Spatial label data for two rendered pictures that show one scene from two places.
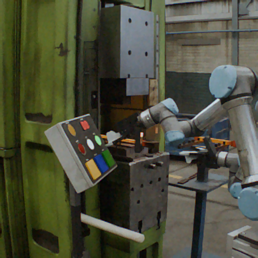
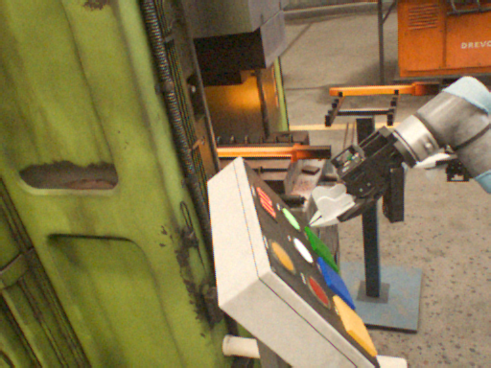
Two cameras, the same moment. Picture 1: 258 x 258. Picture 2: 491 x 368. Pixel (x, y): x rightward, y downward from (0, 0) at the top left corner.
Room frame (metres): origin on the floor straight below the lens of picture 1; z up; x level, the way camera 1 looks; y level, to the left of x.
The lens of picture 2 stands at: (0.99, 0.40, 1.55)
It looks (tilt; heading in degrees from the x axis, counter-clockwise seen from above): 29 degrees down; 344
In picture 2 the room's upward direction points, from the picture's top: 11 degrees counter-clockwise
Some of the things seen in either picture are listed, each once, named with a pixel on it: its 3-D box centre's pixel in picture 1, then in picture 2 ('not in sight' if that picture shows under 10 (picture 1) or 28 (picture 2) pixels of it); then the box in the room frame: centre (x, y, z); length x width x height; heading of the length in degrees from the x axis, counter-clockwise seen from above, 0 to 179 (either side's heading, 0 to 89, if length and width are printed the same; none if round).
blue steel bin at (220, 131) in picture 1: (190, 136); not in sight; (6.05, -1.05, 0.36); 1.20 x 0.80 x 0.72; 55
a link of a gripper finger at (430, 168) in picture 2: (188, 157); (430, 170); (1.81, -0.31, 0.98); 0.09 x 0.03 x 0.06; 86
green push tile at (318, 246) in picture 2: (107, 159); (319, 250); (1.64, 0.09, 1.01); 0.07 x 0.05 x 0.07; 165
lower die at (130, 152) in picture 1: (109, 145); (222, 169); (2.19, 0.10, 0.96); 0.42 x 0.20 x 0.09; 50
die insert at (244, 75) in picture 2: (107, 98); (193, 73); (2.24, 0.12, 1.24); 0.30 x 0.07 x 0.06; 50
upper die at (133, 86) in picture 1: (110, 85); (197, 45); (2.19, 0.10, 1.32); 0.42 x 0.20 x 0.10; 50
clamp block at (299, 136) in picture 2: (147, 146); (288, 145); (2.24, -0.13, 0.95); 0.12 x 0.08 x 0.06; 50
